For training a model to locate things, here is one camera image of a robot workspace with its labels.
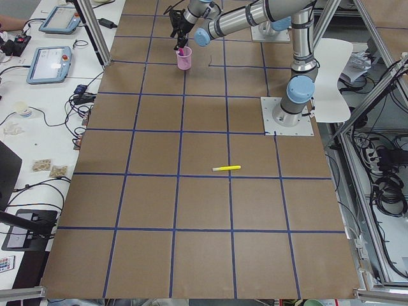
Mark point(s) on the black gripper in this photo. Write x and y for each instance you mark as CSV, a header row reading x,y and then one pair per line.
x,y
183,26

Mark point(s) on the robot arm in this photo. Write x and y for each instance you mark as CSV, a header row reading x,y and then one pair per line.
x,y
270,21

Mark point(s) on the pink mesh cup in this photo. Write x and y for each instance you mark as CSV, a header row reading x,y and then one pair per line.
x,y
184,62

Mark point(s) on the person hand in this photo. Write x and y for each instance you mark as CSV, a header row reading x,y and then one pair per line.
x,y
3,22

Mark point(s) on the black power brick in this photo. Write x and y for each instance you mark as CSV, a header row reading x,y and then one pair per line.
x,y
107,23

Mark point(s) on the upper teach pendant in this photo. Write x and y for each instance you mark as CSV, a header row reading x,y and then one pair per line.
x,y
61,20

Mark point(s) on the teach pendant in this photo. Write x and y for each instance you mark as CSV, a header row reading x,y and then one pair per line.
x,y
50,65
61,20

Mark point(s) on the yellow pen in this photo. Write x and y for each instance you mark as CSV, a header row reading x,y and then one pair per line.
x,y
227,168

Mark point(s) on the lower teach pendant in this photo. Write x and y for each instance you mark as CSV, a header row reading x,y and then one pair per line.
x,y
50,65

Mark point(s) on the white chair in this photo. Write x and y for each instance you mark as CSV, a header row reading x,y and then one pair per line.
x,y
333,55

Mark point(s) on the white tape roll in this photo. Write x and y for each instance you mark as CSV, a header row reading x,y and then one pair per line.
x,y
23,109

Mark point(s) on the snack bag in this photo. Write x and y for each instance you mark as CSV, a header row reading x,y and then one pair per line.
x,y
39,165
58,171

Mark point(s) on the remote control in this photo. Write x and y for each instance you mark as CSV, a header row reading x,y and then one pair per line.
x,y
7,263

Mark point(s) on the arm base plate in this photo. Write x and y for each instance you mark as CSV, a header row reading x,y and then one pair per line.
x,y
264,33
277,122

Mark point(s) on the aluminium frame post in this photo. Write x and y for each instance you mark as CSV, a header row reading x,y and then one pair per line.
x,y
92,27

